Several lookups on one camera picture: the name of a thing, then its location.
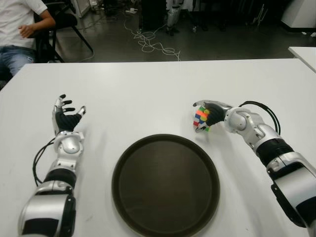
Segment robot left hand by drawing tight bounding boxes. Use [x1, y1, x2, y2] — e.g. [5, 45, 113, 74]
[51, 94, 86, 135]

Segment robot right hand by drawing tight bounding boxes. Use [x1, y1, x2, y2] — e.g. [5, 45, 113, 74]
[192, 99, 234, 133]

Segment multicoloured Rubik's cube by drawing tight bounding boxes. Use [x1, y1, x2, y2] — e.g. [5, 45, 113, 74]
[192, 106, 212, 132]

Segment dark brown round plate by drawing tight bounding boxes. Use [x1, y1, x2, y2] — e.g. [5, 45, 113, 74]
[111, 133, 220, 237]

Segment black office chair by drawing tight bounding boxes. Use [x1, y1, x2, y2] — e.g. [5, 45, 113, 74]
[33, 0, 94, 64]

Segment grey metal stand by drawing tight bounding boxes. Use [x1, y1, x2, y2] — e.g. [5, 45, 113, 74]
[251, 2, 269, 25]

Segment silver humanoid robot legs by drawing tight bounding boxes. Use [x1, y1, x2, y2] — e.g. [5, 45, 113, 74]
[165, 0, 185, 37]

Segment white side table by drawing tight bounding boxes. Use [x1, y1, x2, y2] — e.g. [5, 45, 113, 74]
[288, 46, 316, 69]

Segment seated person white shirt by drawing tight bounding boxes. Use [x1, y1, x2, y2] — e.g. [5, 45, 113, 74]
[0, 0, 56, 77]

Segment white panel board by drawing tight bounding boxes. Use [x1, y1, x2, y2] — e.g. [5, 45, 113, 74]
[74, 0, 91, 18]

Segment white cabinet black base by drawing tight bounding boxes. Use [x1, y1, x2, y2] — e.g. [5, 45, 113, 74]
[281, 0, 316, 33]

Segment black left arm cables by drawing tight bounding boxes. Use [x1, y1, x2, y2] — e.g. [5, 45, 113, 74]
[33, 138, 59, 187]

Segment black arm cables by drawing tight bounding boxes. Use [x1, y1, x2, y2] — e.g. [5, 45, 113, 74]
[33, 138, 59, 187]
[238, 100, 281, 135]

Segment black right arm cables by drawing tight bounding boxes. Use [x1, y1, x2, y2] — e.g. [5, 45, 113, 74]
[238, 100, 281, 135]

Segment tangled white floor cable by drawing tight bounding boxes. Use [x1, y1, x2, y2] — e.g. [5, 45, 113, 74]
[123, 18, 181, 61]

